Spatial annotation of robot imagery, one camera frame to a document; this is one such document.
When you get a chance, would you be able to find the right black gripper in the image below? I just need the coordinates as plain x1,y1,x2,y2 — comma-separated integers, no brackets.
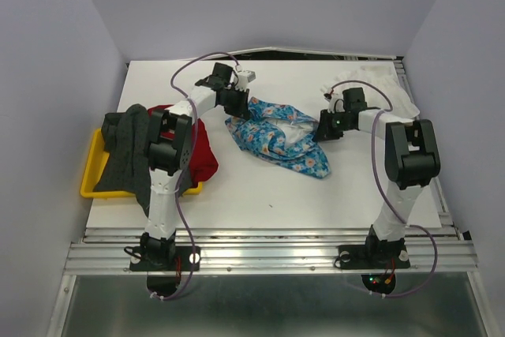
312,107,353,140

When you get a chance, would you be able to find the blue floral skirt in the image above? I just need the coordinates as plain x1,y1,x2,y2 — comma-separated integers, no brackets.
225,97,331,179

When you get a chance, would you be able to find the white pleated skirt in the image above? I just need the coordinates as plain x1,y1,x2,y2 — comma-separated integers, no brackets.
321,65,420,118

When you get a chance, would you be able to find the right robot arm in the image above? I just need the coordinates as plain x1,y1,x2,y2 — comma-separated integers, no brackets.
313,80,441,270

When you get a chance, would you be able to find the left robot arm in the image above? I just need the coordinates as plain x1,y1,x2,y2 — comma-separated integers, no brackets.
139,62,256,269

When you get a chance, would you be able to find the red skirt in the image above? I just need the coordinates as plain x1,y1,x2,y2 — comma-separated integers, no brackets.
145,105,219,192

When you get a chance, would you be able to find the dark grey dotted skirt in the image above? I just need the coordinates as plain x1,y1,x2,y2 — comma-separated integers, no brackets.
94,104,151,214

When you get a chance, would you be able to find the yellow plastic tray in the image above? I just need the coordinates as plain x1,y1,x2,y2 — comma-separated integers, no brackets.
79,127,204,200

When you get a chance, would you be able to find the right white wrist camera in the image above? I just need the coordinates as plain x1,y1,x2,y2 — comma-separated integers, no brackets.
324,90,345,114

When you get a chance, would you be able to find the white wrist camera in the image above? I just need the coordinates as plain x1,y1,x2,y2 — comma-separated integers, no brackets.
324,90,345,114
234,70,256,92

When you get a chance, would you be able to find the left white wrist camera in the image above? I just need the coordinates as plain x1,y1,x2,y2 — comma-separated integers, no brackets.
234,70,256,92

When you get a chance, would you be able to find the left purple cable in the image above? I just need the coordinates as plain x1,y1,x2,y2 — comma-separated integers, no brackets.
148,51,244,301

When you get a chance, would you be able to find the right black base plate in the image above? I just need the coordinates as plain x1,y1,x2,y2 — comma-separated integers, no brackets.
333,245,411,271

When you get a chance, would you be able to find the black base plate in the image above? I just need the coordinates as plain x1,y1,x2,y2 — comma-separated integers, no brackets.
123,245,201,272
333,245,411,271

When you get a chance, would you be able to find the aluminium rail frame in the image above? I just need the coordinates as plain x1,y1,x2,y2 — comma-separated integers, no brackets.
47,52,498,337

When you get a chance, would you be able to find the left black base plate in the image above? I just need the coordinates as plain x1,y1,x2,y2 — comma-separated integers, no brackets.
123,245,201,272

